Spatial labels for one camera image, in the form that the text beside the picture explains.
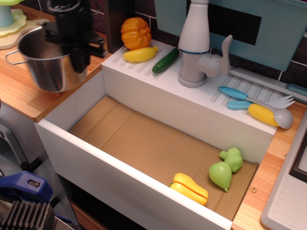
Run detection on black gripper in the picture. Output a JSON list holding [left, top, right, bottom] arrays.
[[43, 16, 107, 73]]

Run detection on stainless steel pot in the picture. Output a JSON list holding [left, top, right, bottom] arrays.
[[5, 28, 87, 92]]

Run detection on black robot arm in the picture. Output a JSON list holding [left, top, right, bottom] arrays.
[[43, 0, 107, 73]]

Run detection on black ribbed heat sink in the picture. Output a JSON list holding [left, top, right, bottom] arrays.
[[0, 201, 56, 230]]

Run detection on white toy sink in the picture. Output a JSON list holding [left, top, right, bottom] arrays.
[[36, 48, 284, 230]]

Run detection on yellow toy banana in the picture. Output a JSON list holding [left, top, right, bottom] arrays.
[[123, 46, 159, 62]]

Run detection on orange toy pumpkin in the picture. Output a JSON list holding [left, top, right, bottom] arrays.
[[120, 17, 152, 50]]

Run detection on yellow flower shaped plate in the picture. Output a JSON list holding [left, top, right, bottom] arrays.
[[0, 9, 26, 36]]

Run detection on wooden cutting board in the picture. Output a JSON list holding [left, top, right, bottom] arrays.
[[0, 19, 49, 50]]

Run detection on green toy cucumber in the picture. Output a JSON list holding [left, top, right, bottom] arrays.
[[152, 48, 179, 73]]

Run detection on light blue toy cup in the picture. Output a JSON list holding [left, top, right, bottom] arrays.
[[0, 0, 20, 27]]

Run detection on grey toy faucet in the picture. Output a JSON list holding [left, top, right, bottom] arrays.
[[178, 0, 233, 88]]

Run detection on brown cardboard sheet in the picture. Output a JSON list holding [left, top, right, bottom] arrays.
[[70, 96, 258, 220]]

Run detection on blue clamp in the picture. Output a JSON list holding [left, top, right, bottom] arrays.
[[0, 171, 53, 203]]

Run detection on yellow toy bell pepper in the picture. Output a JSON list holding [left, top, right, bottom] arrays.
[[170, 173, 208, 206]]

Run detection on green toy pear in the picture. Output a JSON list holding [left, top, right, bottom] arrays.
[[209, 161, 232, 192]]

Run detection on green toy broccoli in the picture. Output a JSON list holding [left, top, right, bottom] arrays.
[[219, 147, 243, 173]]

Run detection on teal hanging bin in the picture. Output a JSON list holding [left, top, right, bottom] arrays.
[[154, 0, 307, 71]]

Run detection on yellow toy corn cob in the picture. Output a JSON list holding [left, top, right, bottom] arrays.
[[248, 103, 279, 127]]

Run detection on grey toy stove top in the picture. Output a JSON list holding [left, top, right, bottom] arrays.
[[260, 124, 307, 230]]

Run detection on blue handled toy fork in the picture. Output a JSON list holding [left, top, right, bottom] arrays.
[[226, 95, 295, 110]]

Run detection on blue handled toy spoon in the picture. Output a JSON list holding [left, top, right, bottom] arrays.
[[219, 86, 294, 129]]

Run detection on teal utensil handle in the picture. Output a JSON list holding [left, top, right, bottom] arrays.
[[286, 83, 307, 97]]

